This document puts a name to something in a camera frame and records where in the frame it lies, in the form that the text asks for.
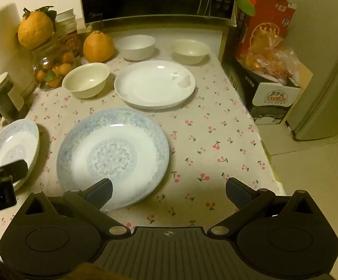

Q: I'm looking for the cream bowl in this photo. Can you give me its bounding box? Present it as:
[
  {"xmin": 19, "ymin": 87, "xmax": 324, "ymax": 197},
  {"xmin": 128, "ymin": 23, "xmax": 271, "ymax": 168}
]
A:
[
  {"xmin": 171, "ymin": 39, "xmax": 211, "ymax": 65},
  {"xmin": 62, "ymin": 63, "xmax": 111, "ymax": 99}
]

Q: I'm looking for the white bowl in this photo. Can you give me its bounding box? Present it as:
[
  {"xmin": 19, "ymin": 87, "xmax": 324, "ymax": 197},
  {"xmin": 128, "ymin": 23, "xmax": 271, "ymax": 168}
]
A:
[{"xmin": 117, "ymin": 35, "xmax": 155, "ymax": 62}]

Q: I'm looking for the large orange with leaves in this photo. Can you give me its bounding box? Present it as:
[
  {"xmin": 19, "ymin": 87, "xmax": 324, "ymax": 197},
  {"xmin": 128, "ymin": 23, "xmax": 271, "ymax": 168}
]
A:
[{"xmin": 17, "ymin": 6, "xmax": 57, "ymax": 49}]

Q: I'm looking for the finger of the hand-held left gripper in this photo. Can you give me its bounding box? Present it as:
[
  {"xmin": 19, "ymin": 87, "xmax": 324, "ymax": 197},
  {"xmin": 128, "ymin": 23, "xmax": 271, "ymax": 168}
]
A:
[{"xmin": 0, "ymin": 160, "xmax": 29, "ymax": 183}]

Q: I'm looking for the large orange with stem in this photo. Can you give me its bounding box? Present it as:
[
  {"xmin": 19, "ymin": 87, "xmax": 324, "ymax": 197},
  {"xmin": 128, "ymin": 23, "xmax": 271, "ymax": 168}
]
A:
[{"xmin": 83, "ymin": 31, "xmax": 115, "ymax": 63}]

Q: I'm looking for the orange fruit box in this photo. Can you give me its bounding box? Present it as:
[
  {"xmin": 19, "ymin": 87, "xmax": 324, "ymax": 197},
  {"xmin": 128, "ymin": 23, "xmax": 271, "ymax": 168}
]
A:
[{"xmin": 235, "ymin": 0, "xmax": 298, "ymax": 62}]

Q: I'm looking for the white electric kettle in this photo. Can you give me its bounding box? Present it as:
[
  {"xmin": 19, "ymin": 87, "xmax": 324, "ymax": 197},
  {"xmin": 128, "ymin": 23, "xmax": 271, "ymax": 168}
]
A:
[{"xmin": 0, "ymin": 2, "xmax": 37, "ymax": 124}]

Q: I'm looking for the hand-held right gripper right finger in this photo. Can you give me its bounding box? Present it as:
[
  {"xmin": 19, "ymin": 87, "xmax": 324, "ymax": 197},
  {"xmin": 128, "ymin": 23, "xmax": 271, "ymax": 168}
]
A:
[{"xmin": 207, "ymin": 178, "xmax": 324, "ymax": 237}]

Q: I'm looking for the cherry print tablecloth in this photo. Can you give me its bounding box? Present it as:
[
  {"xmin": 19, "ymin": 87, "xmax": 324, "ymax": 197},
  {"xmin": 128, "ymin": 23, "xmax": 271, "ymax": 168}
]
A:
[{"xmin": 0, "ymin": 31, "xmax": 287, "ymax": 257}]

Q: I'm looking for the blue patterned plate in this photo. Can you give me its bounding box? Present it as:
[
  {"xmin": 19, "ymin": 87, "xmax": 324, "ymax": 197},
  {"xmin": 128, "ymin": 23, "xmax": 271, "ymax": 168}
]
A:
[
  {"xmin": 0, "ymin": 119, "xmax": 40, "ymax": 192},
  {"xmin": 56, "ymin": 108, "xmax": 170, "ymax": 210}
]

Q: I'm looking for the glass bowl of kumquats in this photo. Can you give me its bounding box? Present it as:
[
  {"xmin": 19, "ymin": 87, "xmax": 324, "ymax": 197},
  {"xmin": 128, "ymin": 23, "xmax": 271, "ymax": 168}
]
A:
[{"xmin": 31, "ymin": 36, "xmax": 80, "ymax": 91}]

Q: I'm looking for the dark jar with metal lid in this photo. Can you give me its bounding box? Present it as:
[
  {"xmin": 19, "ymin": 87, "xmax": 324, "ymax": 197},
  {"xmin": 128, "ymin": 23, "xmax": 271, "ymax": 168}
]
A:
[{"xmin": 0, "ymin": 72, "xmax": 22, "ymax": 120}]

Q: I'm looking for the black and white cardboard box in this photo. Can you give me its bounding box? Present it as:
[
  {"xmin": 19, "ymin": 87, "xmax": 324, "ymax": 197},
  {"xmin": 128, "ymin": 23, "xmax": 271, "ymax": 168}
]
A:
[{"xmin": 224, "ymin": 55, "xmax": 314, "ymax": 126}]

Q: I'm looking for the white plate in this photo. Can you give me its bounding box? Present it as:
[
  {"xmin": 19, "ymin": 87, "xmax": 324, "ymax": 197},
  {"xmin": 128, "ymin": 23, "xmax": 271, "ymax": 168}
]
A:
[{"xmin": 114, "ymin": 60, "xmax": 196, "ymax": 110}]

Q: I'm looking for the orange label jar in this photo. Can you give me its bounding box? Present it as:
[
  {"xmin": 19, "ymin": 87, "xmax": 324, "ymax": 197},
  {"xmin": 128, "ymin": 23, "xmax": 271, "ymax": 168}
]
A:
[{"xmin": 57, "ymin": 31, "xmax": 80, "ymax": 59}]

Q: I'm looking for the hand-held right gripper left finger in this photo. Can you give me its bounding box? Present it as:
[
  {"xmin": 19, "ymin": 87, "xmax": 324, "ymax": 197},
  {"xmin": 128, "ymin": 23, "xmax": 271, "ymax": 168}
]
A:
[{"xmin": 14, "ymin": 178, "xmax": 131, "ymax": 238}]

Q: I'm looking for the grey refrigerator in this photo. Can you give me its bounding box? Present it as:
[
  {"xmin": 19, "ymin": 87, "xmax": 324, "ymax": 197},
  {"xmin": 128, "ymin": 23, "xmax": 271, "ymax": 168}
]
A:
[{"xmin": 278, "ymin": 0, "xmax": 338, "ymax": 141}]

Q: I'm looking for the pile of small oranges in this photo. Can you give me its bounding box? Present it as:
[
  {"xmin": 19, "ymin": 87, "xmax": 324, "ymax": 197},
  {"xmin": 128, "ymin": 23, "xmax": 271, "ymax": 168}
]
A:
[{"xmin": 36, "ymin": 51, "xmax": 74, "ymax": 89}]

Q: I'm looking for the plastic bag of oranges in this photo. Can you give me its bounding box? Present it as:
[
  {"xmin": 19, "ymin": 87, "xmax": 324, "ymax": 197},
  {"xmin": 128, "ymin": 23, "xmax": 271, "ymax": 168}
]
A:
[{"xmin": 236, "ymin": 33, "xmax": 299, "ymax": 79}]

